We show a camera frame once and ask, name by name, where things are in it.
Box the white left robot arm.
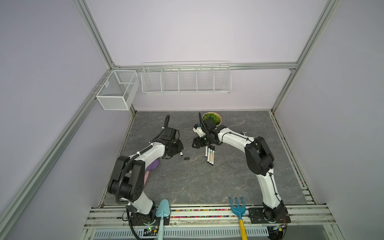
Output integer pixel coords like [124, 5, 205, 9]
[107, 115, 184, 224]

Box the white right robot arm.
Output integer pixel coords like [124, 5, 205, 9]
[192, 117, 290, 223]

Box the pink purple small trowel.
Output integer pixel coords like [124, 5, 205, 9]
[144, 158, 160, 185]

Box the green artificial plant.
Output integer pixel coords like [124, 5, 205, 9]
[203, 113, 222, 126]

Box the pink faceted plant pot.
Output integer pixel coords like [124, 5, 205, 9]
[201, 111, 223, 127]

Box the teal garden trowel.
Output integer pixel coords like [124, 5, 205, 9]
[156, 199, 171, 240]

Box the white mesh basket small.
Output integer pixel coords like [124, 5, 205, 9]
[96, 70, 140, 111]

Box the white wire basket long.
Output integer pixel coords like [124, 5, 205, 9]
[141, 61, 232, 94]

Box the blue garden fork yellow handle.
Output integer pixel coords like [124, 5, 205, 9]
[229, 197, 248, 240]

